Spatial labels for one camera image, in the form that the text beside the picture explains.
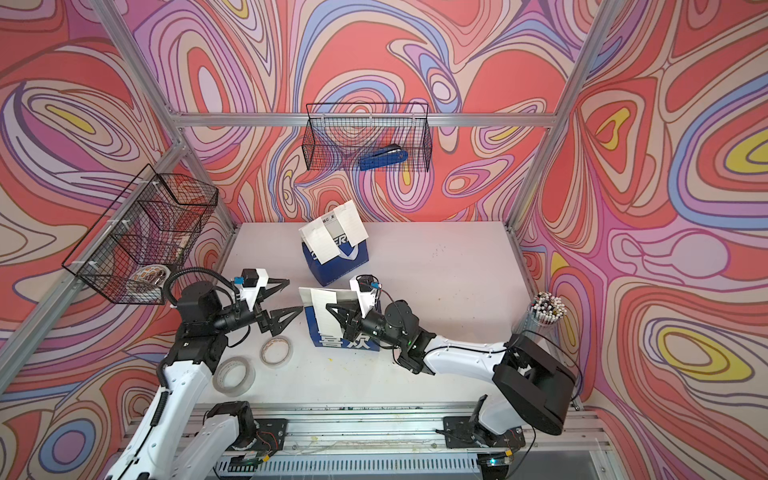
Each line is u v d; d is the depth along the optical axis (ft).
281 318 2.08
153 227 2.63
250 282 1.95
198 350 1.75
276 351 2.88
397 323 1.89
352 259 3.17
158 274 2.33
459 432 2.41
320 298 2.31
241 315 2.03
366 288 2.10
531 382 1.43
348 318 2.17
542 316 2.48
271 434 2.40
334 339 2.69
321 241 2.93
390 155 2.92
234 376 2.64
